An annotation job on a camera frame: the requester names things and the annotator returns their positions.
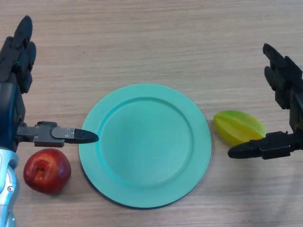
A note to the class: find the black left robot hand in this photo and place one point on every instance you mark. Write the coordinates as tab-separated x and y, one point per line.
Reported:
9	106

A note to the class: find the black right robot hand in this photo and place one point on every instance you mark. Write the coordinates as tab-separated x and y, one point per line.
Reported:
296	106

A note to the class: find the yellow starfruit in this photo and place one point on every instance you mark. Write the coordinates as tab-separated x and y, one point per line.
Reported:
236	127

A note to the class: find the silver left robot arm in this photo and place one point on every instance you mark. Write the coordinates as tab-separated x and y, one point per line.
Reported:
8	189

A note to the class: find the green round plate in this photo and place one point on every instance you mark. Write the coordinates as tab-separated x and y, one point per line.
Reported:
146	151

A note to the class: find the red apple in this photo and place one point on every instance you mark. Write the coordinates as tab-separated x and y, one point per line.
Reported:
47	172

